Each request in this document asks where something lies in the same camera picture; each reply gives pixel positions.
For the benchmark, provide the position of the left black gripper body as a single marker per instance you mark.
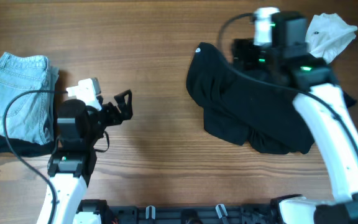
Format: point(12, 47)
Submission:
point(100, 121)

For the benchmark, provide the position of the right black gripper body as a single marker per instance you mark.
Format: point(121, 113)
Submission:
point(252, 56)

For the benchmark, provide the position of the black t-shirt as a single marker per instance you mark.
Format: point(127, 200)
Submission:
point(238, 110)

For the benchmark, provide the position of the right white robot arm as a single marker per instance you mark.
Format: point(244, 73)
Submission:
point(319, 100)

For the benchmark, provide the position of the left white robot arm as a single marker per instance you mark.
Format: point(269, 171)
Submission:
point(70, 167)

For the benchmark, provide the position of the light blue denim jeans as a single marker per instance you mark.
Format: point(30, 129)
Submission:
point(30, 117)

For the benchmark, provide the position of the white crumpled shirt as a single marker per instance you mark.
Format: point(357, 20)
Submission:
point(328, 35)

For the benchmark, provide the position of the folded black garment under jeans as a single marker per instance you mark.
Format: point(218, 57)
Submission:
point(25, 148)

